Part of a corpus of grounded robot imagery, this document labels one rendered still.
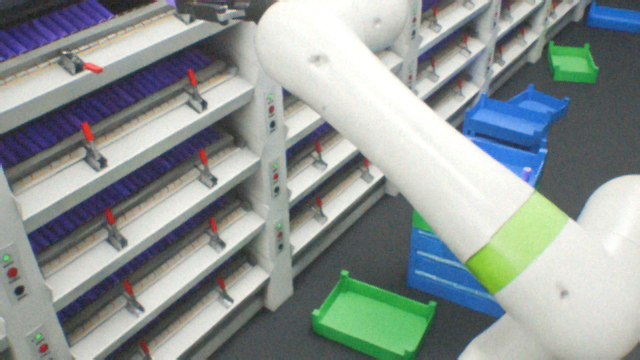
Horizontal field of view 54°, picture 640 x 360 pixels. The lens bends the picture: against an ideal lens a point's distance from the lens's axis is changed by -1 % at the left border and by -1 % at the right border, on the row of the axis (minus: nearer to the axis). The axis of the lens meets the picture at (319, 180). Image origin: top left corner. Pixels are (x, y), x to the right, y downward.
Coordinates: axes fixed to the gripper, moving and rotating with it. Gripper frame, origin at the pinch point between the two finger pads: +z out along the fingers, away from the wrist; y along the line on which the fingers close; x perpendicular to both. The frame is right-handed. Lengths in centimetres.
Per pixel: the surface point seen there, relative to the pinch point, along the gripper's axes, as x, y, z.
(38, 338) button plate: 53, 38, 22
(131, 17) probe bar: 3.1, 0.3, 19.5
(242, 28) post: 13.6, -26.8, 20.5
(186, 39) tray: 10.2, -9.1, 17.4
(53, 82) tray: 7.9, 20.5, 15.9
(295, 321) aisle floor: 102, -29, 27
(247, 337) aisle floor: 101, -16, 33
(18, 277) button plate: 38, 37, 19
